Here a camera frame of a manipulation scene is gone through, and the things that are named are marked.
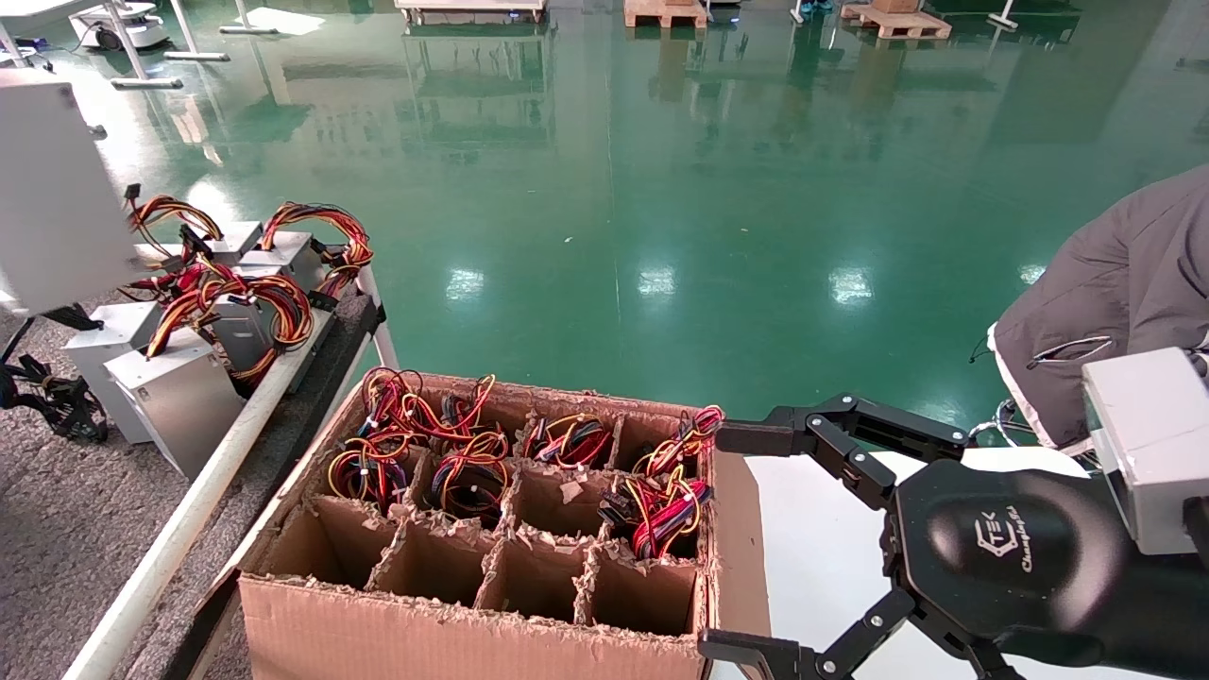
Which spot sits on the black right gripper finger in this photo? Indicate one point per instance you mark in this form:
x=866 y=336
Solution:
x=746 y=652
x=756 y=439

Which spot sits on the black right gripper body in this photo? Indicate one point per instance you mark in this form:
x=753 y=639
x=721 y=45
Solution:
x=1039 y=567

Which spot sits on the cardboard box with dividers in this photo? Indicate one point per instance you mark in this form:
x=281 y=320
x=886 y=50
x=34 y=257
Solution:
x=425 y=642

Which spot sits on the cardboard box on pallet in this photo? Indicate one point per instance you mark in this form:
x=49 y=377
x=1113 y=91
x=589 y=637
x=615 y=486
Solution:
x=895 y=5

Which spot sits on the person in grey jacket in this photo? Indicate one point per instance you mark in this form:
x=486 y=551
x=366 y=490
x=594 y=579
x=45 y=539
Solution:
x=1115 y=283

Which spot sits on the wooden pallet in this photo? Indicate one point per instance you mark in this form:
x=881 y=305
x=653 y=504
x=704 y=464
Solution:
x=897 y=24
x=666 y=14

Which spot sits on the blue shoe cover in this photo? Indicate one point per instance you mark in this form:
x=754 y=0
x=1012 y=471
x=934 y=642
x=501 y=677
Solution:
x=817 y=6

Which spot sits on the white table leg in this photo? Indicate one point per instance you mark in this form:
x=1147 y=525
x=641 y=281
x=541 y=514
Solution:
x=1003 y=21

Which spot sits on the pale wooden platform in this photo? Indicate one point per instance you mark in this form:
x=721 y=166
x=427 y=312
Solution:
x=472 y=8

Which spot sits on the white workbench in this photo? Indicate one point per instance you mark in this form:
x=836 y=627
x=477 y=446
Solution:
x=198 y=57
x=146 y=83

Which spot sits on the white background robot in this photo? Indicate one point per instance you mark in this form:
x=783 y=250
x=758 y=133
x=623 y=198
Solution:
x=123 y=24

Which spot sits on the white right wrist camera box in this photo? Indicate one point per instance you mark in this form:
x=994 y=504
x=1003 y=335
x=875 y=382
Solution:
x=1152 y=444

